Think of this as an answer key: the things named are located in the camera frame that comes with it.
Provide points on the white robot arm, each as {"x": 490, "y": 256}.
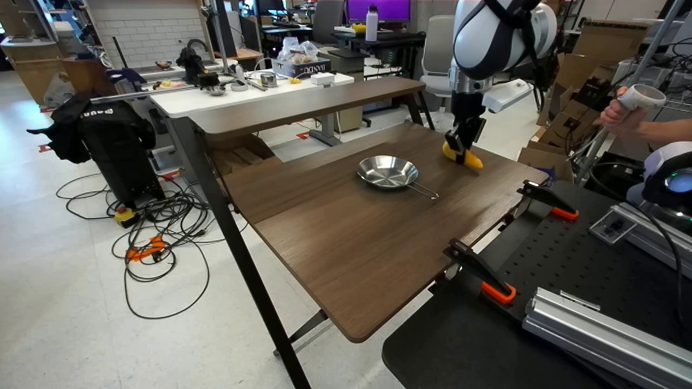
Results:
{"x": 491, "y": 37}

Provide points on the black perforated board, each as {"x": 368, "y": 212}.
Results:
{"x": 462, "y": 339}

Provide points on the person's hand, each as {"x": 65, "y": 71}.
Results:
{"x": 620, "y": 119}

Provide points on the white bottle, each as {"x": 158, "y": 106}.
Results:
{"x": 372, "y": 23}

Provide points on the person's forearm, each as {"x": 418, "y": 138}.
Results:
{"x": 663, "y": 133}

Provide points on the white black robot base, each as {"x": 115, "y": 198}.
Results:
{"x": 667, "y": 184}

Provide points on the small steel frying pan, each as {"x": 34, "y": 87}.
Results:
{"x": 392, "y": 174}

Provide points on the orange carrot plush toy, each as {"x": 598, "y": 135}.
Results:
{"x": 463, "y": 157}

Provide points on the orange black clamp right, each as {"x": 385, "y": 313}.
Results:
{"x": 558, "y": 208}

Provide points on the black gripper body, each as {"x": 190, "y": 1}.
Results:
{"x": 467, "y": 119}

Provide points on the grey office chair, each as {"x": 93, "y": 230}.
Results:
{"x": 437, "y": 54}

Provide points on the aluminium extrusion rail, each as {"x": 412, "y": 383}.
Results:
{"x": 607, "y": 342}

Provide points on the purple monitor screen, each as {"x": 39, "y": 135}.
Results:
{"x": 387, "y": 10}

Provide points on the orange black clamp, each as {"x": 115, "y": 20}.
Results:
{"x": 558, "y": 208}
{"x": 491, "y": 284}

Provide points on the orange cable plug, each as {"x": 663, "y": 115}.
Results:
{"x": 154, "y": 246}

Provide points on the orange black clamp left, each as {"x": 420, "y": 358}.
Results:
{"x": 491, "y": 284}

